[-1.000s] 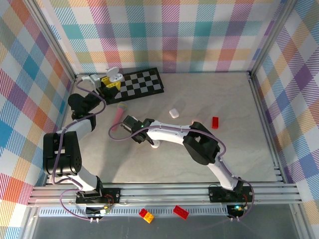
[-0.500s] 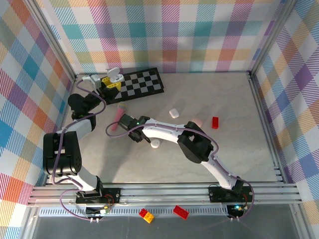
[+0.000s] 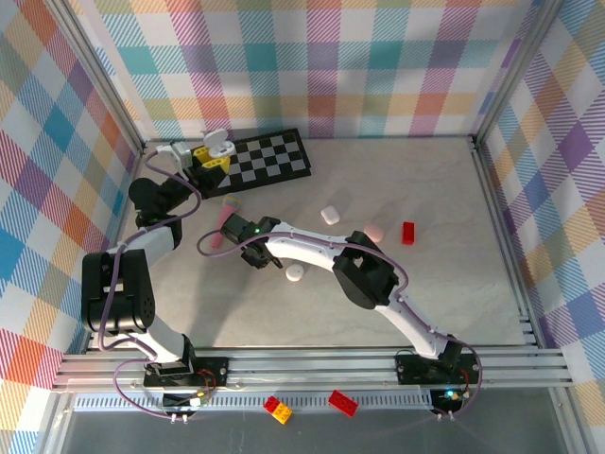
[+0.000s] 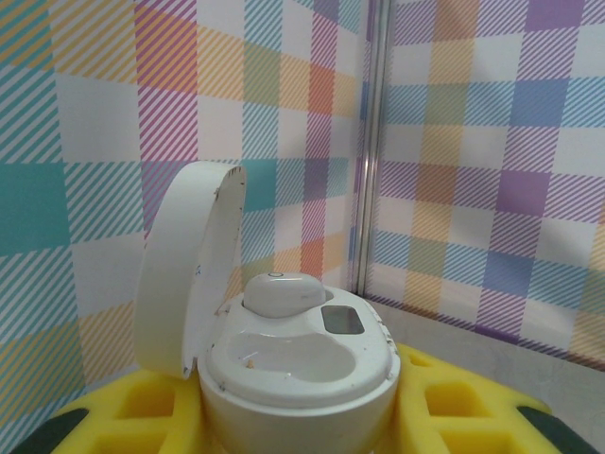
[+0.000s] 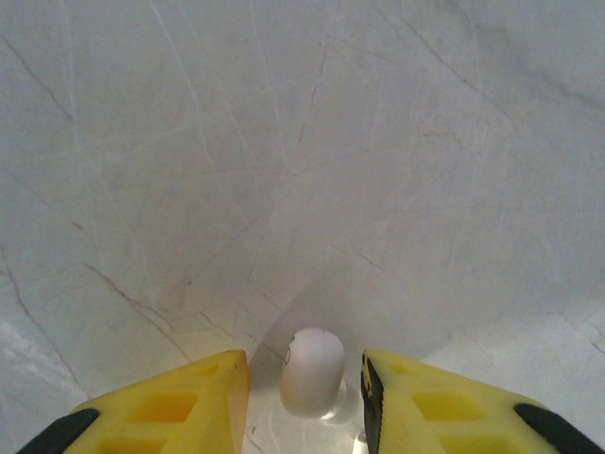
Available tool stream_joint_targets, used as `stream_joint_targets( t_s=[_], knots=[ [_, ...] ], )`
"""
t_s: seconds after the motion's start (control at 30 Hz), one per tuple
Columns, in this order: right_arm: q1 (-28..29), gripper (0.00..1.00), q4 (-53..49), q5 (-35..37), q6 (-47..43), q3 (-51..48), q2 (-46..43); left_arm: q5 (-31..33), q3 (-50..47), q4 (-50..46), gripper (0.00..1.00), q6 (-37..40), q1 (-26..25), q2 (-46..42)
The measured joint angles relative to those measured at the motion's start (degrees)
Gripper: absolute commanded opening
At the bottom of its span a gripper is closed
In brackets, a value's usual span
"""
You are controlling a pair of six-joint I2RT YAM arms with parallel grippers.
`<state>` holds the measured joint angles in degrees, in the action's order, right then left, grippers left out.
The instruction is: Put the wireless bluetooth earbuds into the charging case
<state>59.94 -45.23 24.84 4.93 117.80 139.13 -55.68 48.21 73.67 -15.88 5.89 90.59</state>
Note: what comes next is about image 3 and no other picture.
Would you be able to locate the black controller board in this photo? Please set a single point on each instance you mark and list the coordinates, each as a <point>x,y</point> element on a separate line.
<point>449,401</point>
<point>186,401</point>

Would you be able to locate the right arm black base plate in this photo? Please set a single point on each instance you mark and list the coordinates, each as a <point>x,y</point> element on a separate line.
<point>411,371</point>

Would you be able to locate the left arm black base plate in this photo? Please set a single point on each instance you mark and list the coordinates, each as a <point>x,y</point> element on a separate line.
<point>217,373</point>

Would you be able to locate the red and yellow toy brick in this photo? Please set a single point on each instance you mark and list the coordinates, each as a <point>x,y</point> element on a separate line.
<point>278,409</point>

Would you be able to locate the red plastic toy brick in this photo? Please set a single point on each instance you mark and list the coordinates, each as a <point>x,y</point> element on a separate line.
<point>409,233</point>
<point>343,402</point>

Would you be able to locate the round white case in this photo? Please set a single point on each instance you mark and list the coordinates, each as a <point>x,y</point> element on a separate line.
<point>295,273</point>

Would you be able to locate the pink earbud case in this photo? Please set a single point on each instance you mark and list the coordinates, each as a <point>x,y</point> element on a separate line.
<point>373,232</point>

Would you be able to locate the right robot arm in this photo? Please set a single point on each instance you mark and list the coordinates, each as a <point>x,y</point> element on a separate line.
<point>307,246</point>

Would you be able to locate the aluminium side rail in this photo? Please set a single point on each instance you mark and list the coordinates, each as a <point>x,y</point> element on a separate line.
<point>138,163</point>
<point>506,236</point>

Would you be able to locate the aluminium frame post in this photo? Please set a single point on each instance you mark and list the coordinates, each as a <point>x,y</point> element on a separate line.
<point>513,71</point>
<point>99,75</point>

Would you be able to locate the wide aluminium base rail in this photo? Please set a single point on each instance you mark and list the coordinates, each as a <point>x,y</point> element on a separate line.
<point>307,366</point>

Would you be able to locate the pink toy microphone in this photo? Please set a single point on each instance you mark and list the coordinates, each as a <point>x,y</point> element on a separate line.
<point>219,232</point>

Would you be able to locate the black and white chessboard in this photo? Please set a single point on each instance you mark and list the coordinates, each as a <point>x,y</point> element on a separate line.
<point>274,161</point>

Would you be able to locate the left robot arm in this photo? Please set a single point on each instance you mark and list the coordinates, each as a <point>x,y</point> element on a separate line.
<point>118,293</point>

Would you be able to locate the white earbud charging case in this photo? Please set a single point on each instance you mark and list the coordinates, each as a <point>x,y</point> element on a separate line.
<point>330,215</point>

